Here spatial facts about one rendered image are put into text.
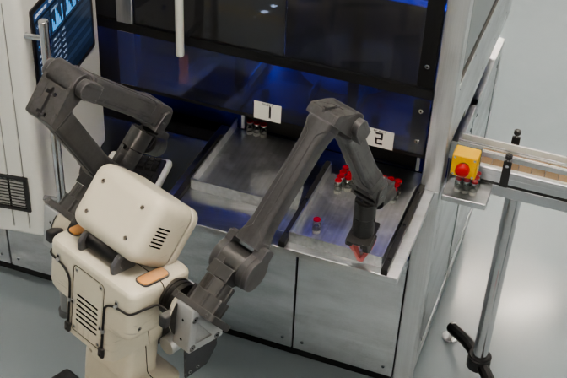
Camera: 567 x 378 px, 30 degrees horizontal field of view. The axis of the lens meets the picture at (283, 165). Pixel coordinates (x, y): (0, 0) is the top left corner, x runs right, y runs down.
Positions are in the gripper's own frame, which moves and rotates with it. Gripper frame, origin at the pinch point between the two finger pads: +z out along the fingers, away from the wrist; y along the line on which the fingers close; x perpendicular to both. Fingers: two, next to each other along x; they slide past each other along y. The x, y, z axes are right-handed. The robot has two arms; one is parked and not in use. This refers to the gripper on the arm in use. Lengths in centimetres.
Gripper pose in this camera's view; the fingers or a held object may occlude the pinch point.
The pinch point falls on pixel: (359, 258)
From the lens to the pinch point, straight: 278.7
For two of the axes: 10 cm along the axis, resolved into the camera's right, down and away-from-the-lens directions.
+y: 3.5, -5.5, 7.6
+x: -9.3, -2.4, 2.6
